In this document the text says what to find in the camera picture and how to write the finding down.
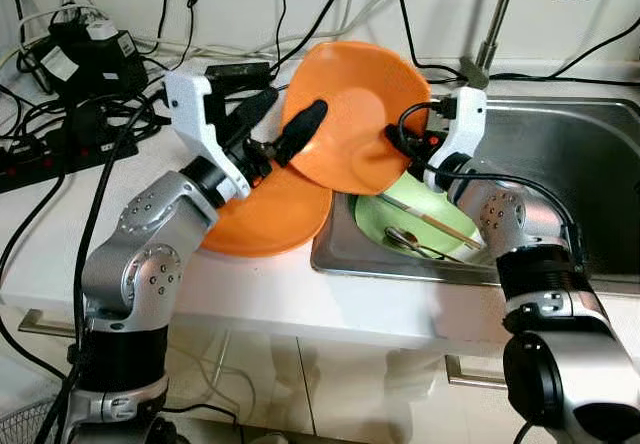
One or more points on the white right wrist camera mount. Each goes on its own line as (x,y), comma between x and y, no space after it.
(468,114)

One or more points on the gold metal spoon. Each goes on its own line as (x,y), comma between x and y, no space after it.
(400,237)

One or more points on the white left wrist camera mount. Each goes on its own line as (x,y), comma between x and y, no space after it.
(190,104)

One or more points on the steel sink faucet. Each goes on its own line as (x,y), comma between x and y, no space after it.
(475,69)

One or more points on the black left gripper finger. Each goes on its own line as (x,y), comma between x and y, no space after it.
(302,129)
(255,112)

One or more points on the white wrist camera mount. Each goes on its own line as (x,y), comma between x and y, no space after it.
(468,114)
(190,104)

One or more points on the black labelled battery charger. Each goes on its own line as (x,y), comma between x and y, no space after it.
(85,64)

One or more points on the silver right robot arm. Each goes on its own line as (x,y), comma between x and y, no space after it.
(500,214)

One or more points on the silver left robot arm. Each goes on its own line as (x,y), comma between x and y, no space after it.
(150,214)

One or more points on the stainless steel sink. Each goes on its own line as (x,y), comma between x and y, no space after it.
(580,154)

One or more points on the light green plate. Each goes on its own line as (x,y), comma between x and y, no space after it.
(425,199)

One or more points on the black power strip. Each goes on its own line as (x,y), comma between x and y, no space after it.
(50,159)

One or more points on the orange plastic plate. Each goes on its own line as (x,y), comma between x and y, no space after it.
(270,219)

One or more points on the black power adapter brick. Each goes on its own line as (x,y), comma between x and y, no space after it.
(240,69)

